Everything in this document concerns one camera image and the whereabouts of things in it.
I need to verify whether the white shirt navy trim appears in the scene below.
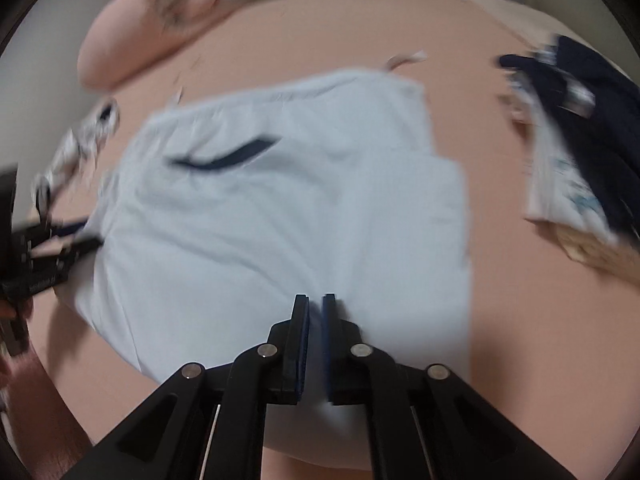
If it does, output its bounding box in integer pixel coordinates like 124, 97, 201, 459
54, 50, 475, 470

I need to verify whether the small white navy garment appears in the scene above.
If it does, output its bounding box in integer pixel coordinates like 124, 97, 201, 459
32, 98, 120, 221

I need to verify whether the pink bed sheet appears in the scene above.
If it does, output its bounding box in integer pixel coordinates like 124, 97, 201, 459
19, 0, 640, 480

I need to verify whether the person pink clothing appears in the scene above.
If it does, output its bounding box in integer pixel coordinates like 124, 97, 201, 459
1, 348, 92, 479

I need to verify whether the folded tan garment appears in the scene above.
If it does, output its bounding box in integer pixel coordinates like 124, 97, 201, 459
552, 224, 639, 286

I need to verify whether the folded white printed garment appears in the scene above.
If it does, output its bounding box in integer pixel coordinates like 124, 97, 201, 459
509, 73, 620, 246

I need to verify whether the rolled pink quilt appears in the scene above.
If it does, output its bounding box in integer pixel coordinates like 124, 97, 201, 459
77, 0, 244, 91

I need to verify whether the folded navy garment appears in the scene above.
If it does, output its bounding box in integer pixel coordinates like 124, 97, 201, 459
497, 36, 639, 240

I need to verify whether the light pink blanket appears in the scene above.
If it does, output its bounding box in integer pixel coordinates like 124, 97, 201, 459
469, 0, 639, 84

